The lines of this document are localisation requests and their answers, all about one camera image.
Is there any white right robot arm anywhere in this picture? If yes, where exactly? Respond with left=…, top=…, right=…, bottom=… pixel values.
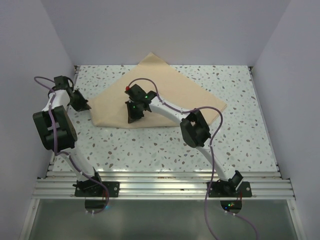
left=125, top=84, right=243, bottom=197

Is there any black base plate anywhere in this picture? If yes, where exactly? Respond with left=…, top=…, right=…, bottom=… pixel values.
left=206, top=180, right=253, bottom=198
left=73, top=180, right=120, bottom=198

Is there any aluminium rail frame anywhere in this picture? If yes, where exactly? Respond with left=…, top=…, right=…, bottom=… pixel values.
left=21, top=65, right=306, bottom=240

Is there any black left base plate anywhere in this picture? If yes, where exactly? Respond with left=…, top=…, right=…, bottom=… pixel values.
left=73, top=180, right=120, bottom=198

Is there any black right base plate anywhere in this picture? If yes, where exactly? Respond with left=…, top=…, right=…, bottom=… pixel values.
left=206, top=180, right=253, bottom=198

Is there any beige cloth drape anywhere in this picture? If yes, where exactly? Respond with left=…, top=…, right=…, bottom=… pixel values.
left=88, top=53, right=227, bottom=129

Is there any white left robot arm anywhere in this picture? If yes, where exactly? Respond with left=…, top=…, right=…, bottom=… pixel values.
left=32, top=75, right=104, bottom=197

